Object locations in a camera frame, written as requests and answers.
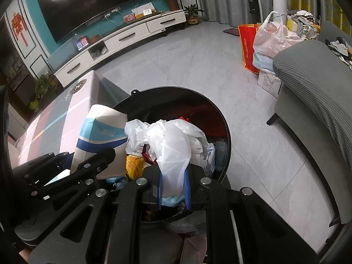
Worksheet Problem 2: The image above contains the black round trash bin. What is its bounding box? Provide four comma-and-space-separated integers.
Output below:
112, 85, 232, 225

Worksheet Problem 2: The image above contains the potted plant by cabinet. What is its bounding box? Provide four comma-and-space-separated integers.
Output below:
184, 4, 204, 26

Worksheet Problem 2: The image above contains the red orange shopping bag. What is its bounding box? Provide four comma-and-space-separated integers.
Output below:
238, 24, 260, 75

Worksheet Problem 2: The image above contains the red snack wrapper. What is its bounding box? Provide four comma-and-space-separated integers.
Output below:
141, 144, 156, 165

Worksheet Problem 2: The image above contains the white tv cabinet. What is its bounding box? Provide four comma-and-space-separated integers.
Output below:
54, 10, 186, 88

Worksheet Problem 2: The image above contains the dark planter with plants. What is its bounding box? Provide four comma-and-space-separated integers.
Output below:
28, 73, 60, 112

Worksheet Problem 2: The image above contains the pink white plastic bag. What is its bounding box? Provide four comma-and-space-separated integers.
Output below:
252, 11, 303, 73

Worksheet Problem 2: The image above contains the black upright vacuum cleaner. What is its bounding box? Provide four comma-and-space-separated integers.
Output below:
248, 0, 262, 24

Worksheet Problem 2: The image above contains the grey sofa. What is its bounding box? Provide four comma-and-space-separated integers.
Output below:
267, 20, 351, 224

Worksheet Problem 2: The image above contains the plaid table cloth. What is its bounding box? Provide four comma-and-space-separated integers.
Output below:
8, 70, 129, 168

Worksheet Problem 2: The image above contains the white paper roll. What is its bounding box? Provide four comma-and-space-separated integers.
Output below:
273, 0, 288, 23

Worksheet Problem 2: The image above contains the yellow chips bag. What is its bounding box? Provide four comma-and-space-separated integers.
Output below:
126, 155, 150, 181

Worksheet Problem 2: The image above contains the red chinese knot decoration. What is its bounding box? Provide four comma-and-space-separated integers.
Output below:
11, 13, 28, 46

